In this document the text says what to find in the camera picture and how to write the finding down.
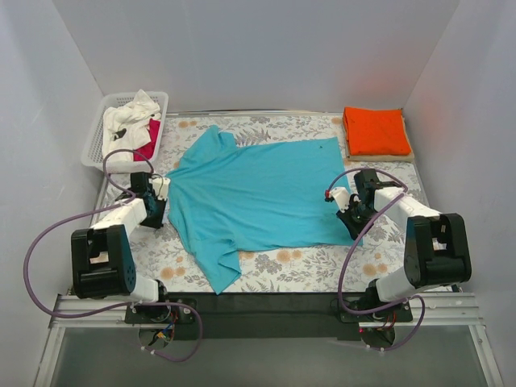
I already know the teal t shirt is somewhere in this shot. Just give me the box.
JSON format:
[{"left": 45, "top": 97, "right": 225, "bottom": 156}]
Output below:
[{"left": 166, "top": 126, "right": 353, "bottom": 294}]

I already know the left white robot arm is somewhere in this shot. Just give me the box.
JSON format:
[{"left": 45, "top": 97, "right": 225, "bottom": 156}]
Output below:
[{"left": 71, "top": 172, "right": 172, "bottom": 323}]

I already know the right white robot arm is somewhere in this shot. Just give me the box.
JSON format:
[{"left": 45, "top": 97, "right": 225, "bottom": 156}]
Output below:
[{"left": 325, "top": 169, "right": 472, "bottom": 321}]

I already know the magenta t shirt in basket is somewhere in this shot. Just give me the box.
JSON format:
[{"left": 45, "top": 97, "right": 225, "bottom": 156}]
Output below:
[{"left": 134, "top": 118, "right": 164, "bottom": 162}]

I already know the white plastic laundry basket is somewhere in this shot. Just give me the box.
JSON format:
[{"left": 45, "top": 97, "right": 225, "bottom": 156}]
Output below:
[{"left": 81, "top": 91, "right": 169, "bottom": 173}]

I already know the white t shirt in basket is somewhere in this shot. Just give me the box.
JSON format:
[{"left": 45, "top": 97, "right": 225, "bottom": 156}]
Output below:
[{"left": 102, "top": 89, "right": 161, "bottom": 162}]

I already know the floral patterned table mat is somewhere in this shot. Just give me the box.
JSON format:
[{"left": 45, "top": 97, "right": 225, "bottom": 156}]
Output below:
[{"left": 79, "top": 113, "right": 452, "bottom": 294}]

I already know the folded orange t shirt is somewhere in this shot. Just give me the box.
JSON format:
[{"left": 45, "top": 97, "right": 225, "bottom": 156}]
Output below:
[{"left": 343, "top": 106, "right": 412, "bottom": 156}]

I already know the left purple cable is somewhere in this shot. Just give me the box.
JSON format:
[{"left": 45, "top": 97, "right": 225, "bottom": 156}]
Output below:
[{"left": 23, "top": 148, "right": 204, "bottom": 362}]

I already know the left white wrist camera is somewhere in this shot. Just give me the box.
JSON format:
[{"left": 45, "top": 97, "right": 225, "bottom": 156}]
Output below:
[{"left": 149, "top": 173, "right": 170, "bottom": 201}]

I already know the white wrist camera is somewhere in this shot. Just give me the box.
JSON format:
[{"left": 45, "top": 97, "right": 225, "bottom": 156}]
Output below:
[
  {"left": 325, "top": 187, "right": 351, "bottom": 213},
  {"left": 149, "top": 173, "right": 170, "bottom": 201}
]

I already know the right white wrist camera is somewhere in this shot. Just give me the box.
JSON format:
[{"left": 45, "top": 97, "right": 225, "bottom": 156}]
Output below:
[{"left": 325, "top": 187, "right": 351, "bottom": 213}]

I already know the aluminium frame rail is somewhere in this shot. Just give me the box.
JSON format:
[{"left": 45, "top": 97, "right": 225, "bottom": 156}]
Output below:
[{"left": 51, "top": 292, "right": 485, "bottom": 327}]

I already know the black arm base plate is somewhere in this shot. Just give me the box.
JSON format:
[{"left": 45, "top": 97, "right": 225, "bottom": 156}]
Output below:
[{"left": 123, "top": 293, "right": 414, "bottom": 342}]

